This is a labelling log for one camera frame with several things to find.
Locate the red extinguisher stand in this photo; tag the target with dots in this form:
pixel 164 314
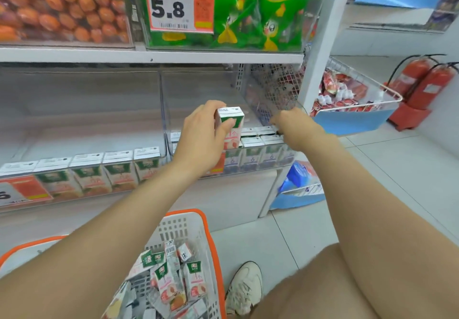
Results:
pixel 408 117

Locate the stack of green packets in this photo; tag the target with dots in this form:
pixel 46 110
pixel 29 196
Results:
pixel 251 17

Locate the clear plastic shelf bin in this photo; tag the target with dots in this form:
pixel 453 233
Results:
pixel 89 114
pixel 315 17
pixel 201 85
pixel 71 45

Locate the carton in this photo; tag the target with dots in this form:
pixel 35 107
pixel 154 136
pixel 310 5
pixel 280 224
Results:
pixel 231 114

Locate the person's left hand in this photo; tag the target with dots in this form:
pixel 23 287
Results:
pixel 201 143

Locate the blue plastic packet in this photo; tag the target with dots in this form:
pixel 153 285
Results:
pixel 297 175

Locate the person's right forearm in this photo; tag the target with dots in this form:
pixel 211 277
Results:
pixel 387 229

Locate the person's left forearm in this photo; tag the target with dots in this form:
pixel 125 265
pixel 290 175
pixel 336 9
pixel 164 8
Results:
pixel 89 257

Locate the pile of small juice cartons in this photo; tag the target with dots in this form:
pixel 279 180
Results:
pixel 168 283

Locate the person's right leg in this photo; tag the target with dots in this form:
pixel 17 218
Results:
pixel 315 293

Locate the person's right hand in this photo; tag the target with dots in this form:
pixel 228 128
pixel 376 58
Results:
pixel 301 132

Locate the heap of red white packets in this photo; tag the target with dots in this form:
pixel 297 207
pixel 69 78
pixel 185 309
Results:
pixel 340 96

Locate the orange white price tag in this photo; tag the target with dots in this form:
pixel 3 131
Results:
pixel 25 191
pixel 218 166
pixel 172 6

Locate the stack of orange sausages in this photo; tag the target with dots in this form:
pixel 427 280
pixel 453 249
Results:
pixel 64 6

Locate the person's right white shoe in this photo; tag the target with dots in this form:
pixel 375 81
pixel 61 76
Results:
pixel 245 290

